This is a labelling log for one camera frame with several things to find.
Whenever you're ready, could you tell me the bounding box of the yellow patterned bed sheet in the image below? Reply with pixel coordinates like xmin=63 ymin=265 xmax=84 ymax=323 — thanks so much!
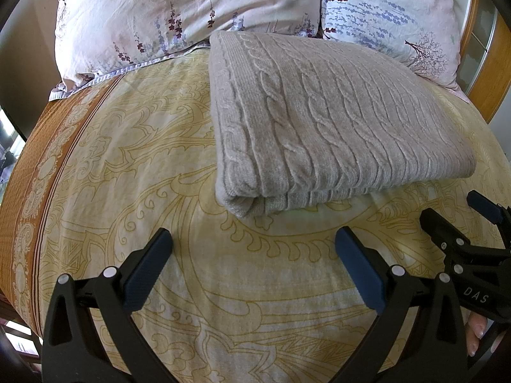
xmin=0 ymin=46 xmax=511 ymax=383

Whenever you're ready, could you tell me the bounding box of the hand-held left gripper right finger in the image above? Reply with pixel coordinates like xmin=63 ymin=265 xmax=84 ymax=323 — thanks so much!
xmin=334 ymin=226 xmax=470 ymax=383

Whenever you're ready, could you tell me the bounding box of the pale blue floral pillow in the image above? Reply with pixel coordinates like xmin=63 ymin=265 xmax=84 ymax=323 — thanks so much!
xmin=319 ymin=0 xmax=472 ymax=104

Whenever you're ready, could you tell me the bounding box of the wooden headboard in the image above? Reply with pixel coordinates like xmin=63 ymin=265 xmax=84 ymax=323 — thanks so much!
xmin=458 ymin=0 xmax=511 ymax=125

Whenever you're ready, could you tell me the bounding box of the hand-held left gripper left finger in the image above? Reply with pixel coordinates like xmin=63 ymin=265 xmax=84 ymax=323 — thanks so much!
xmin=42 ymin=227 xmax=173 ymax=383

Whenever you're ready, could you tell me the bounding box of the pink floral pillow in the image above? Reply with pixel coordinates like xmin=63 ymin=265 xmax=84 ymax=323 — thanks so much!
xmin=49 ymin=0 xmax=325 ymax=101

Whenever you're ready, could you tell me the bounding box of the beige cable knit sweater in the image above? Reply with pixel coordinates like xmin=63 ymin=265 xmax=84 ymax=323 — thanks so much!
xmin=208 ymin=30 xmax=477 ymax=219

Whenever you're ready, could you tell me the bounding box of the person's right hand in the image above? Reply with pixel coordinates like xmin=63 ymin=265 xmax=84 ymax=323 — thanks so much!
xmin=464 ymin=312 xmax=488 ymax=357

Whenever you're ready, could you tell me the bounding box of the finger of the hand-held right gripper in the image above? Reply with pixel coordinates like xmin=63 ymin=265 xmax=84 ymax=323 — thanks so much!
xmin=466 ymin=190 xmax=511 ymax=244
xmin=419 ymin=207 xmax=511 ymax=266

